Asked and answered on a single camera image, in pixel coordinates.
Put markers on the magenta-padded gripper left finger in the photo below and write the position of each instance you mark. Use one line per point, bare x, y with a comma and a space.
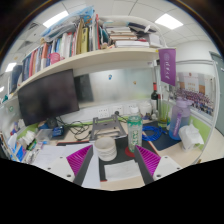
61, 166

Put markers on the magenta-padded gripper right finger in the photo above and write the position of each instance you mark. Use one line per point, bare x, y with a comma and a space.
165, 166

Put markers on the clear green-label drink bottle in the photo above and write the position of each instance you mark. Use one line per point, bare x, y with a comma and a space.
134, 131

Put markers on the purple translucent water jug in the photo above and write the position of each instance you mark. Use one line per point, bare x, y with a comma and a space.
180, 120

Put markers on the large white paper sheet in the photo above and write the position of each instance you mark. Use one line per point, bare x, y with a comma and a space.
50, 155

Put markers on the clear plastic container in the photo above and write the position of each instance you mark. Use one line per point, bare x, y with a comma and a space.
43, 136

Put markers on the small blue box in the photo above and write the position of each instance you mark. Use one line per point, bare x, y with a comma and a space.
57, 131

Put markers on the flat round red coaster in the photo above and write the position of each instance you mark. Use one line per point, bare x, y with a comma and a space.
130, 153

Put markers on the white crumpled tissue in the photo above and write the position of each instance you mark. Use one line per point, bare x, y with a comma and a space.
190, 136

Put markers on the small white paper sheet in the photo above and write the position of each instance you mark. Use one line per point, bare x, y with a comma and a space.
122, 170

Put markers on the white crumpled plastic bag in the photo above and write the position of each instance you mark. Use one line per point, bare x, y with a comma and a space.
28, 138

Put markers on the blue tissue box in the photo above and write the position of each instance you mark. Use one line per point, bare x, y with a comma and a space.
20, 151

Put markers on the black desk mat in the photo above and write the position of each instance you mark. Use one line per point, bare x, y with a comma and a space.
121, 156

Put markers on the white ribbed cup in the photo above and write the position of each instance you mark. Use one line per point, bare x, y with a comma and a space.
105, 150

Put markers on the green drinking glass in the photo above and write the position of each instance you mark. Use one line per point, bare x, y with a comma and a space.
163, 116

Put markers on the grey metal laptop stand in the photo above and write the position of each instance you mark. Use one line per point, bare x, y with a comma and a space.
106, 128

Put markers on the white round pot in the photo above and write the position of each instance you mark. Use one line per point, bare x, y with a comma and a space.
145, 109

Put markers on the dark wine bottle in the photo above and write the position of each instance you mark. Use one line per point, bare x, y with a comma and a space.
154, 98

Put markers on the black computer monitor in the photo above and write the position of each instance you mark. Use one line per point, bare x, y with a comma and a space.
48, 96

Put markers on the group photo poster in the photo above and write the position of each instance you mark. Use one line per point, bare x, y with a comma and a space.
195, 95

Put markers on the grey door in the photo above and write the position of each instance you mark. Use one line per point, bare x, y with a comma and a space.
219, 96

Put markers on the purple hanging pennant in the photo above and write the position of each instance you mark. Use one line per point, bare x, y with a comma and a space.
167, 66

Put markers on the shelf unit with books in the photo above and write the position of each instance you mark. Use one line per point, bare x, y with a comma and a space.
93, 58

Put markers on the white wall socket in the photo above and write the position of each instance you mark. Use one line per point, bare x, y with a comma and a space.
128, 107
118, 110
103, 112

